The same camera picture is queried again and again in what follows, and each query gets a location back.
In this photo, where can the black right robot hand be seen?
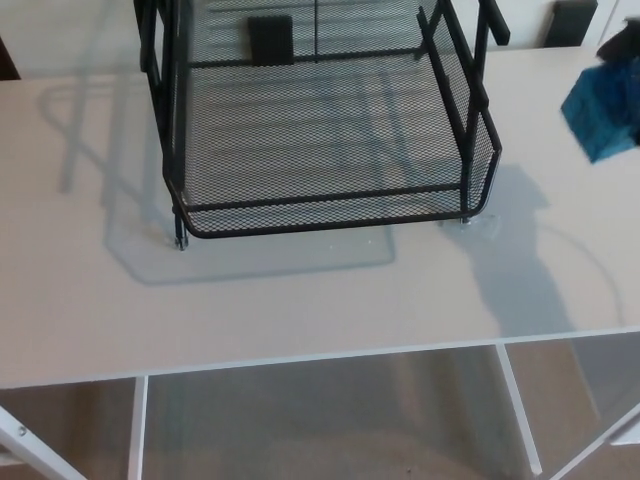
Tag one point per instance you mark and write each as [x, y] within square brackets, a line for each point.
[625, 42]

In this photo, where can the blue cube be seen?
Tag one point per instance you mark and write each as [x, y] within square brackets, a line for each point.
[602, 112]

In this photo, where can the black mesh file tray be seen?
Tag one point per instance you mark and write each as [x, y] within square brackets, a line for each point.
[320, 125]

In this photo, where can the white desk support panel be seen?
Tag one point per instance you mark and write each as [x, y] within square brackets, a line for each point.
[136, 430]
[520, 410]

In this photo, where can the white desk leg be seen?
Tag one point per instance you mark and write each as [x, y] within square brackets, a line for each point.
[600, 445]
[20, 440]

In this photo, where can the black rectangular label plate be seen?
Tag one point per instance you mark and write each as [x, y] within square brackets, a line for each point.
[270, 40]

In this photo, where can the dark brown furniture edge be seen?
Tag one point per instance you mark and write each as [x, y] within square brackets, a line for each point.
[7, 57]

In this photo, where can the dark furniture post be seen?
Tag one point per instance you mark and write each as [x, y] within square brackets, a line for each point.
[574, 22]

